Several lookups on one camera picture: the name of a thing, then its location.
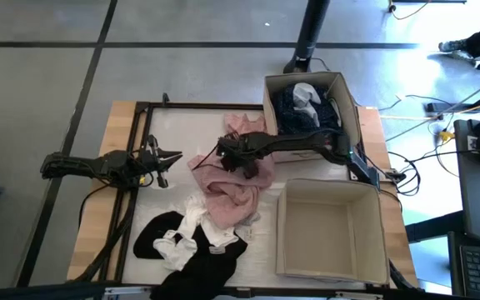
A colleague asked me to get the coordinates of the black garment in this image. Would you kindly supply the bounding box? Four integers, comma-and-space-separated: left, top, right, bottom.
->
132, 210, 249, 300

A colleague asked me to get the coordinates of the black overhead rig beam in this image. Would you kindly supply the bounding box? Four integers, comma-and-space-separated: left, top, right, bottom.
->
0, 282, 480, 300

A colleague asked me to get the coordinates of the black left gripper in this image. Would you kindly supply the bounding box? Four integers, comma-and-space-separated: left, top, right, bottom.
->
137, 133, 184, 190

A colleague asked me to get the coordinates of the light grey garment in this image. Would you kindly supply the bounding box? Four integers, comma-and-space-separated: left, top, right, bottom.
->
292, 82, 323, 128

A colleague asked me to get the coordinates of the black table foot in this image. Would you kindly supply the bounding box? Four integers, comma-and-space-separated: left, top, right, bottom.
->
404, 209, 467, 244

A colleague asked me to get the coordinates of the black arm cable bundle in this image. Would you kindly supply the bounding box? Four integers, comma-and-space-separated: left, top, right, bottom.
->
72, 182, 139, 285

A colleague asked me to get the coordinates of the upper cardboard box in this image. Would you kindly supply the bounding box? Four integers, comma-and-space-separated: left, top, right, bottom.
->
262, 71, 363, 164

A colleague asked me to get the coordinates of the beige fabric bin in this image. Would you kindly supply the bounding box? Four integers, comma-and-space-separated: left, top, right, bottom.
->
275, 177, 391, 287

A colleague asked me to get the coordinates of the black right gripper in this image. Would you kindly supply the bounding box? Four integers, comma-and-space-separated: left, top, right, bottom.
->
216, 131, 273, 179

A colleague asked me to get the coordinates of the person's shoe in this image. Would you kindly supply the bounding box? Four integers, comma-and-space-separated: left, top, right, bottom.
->
437, 38, 469, 53

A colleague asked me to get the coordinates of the white table mat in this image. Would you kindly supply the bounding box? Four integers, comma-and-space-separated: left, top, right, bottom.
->
121, 107, 368, 291

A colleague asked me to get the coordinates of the pink garment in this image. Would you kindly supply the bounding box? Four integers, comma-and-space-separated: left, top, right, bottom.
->
187, 112, 278, 231

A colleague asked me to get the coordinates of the yellow floor cable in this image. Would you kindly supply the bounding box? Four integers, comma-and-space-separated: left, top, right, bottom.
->
387, 0, 431, 22

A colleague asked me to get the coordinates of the black stand pole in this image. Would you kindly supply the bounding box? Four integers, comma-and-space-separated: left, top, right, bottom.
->
282, 0, 332, 74

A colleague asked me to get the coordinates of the black floor bar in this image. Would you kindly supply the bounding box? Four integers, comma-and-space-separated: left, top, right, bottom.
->
425, 82, 480, 116

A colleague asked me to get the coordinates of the black looped cable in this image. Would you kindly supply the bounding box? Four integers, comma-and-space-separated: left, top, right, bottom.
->
383, 150, 423, 198

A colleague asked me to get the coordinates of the white garment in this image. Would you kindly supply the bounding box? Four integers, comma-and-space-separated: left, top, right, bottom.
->
152, 193, 262, 273

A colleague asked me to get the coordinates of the dark navy garment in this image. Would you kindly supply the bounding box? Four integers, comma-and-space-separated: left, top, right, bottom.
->
272, 82, 343, 136

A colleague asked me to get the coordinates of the black metal table frame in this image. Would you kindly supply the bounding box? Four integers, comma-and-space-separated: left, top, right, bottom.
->
97, 92, 368, 289

